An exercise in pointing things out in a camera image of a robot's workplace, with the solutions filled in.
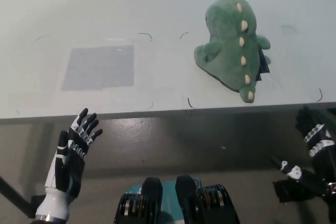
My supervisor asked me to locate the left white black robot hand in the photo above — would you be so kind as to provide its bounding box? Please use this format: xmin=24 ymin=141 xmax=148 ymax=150
xmin=35 ymin=108 xmax=104 ymax=221

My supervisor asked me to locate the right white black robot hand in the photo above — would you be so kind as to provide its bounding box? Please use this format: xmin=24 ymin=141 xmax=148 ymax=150
xmin=270 ymin=105 xmax=336 ymax=198

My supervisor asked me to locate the green plush dinosaur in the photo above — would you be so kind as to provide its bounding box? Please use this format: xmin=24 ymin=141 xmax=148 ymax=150
xmin=193 ymin=0 xmax=271 ymax=104

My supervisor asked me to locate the black stand leg with foot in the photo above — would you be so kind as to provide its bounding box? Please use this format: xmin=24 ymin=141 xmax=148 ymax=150
xmin=272 ymin=178 xmax=324 ymax=204
xmin=0 ymin=175 xmax=47 ymax=219

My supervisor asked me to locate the grey tape patch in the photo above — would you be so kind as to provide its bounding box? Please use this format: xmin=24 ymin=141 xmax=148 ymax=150
xmin=61 ymin=45 xmax=135 ymax=91

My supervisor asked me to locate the black tape patch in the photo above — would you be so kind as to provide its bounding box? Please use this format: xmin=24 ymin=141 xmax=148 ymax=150
xmin=256 ymin=48 xmax=271 ymax=82

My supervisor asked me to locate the black teal robot body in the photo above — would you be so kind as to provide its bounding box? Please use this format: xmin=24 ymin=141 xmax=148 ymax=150
xmin=112 ymin=174 xmax=240 ymax=224

